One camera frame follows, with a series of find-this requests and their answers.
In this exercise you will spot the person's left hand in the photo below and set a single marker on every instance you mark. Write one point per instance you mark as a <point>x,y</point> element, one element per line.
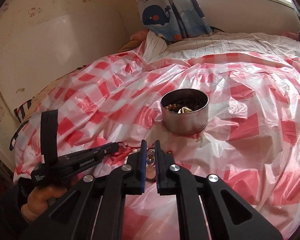
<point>40,197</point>

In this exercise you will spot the person's left forearm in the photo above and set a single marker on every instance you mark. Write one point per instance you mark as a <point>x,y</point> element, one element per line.
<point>7,212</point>

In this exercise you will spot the round metal tin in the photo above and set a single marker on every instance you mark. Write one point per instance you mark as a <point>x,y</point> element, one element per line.
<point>185,122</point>

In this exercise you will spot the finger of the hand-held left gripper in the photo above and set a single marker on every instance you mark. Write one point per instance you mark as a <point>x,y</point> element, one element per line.
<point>102,149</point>

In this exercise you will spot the orange blanket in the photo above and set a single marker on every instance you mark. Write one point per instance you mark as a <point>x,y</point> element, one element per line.
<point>137,37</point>

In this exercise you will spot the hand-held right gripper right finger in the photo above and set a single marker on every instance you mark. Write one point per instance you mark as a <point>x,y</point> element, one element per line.
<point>158,162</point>

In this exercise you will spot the black white striped cloth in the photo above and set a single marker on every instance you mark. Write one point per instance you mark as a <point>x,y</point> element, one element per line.
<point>22,110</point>

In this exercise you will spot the white striped bed sheet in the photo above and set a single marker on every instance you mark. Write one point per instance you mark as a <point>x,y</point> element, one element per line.
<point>215,42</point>

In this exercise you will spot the white board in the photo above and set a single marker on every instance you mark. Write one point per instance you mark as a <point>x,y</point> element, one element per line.
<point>52,55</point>

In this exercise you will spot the whale print curtain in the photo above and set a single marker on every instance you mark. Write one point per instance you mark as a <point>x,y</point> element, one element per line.
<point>155,15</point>

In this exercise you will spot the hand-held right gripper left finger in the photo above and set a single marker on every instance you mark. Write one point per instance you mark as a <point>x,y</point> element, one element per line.
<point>143,162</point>

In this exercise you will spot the red white checked plastic sheet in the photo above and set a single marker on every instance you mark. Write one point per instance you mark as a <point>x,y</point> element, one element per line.
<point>240,105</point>

